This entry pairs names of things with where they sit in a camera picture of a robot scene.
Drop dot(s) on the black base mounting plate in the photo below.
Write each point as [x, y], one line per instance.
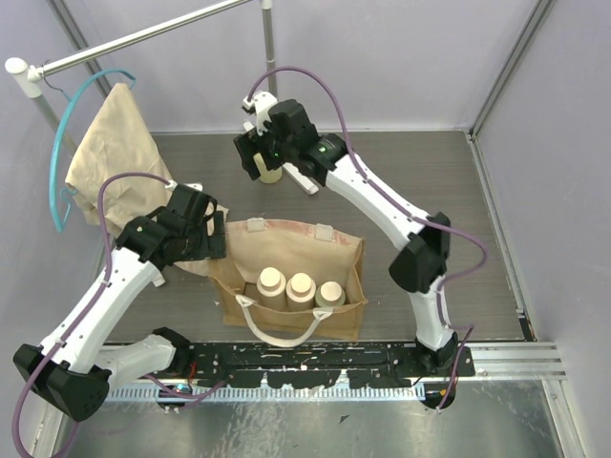
[251, 365]

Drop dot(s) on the yellow pump lotion bottle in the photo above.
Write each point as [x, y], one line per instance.
[267, 176]

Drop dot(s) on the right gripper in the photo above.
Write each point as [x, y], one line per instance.
[247, 144]

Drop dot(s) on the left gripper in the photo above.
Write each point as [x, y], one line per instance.
[218, 235]

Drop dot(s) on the beige cloth garment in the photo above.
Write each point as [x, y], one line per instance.
[121, 183]

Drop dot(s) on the green bottle beige cap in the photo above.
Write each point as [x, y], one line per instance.
[330, 294]

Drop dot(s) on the aluminium rail with cable duct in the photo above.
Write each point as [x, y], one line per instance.
[502, 361]

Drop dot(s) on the burlap canvas tote bag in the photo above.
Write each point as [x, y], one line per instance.
[292, 247]

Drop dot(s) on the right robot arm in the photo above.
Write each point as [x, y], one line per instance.
[422, 240]

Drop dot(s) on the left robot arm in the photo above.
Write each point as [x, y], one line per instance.
[67, 368]

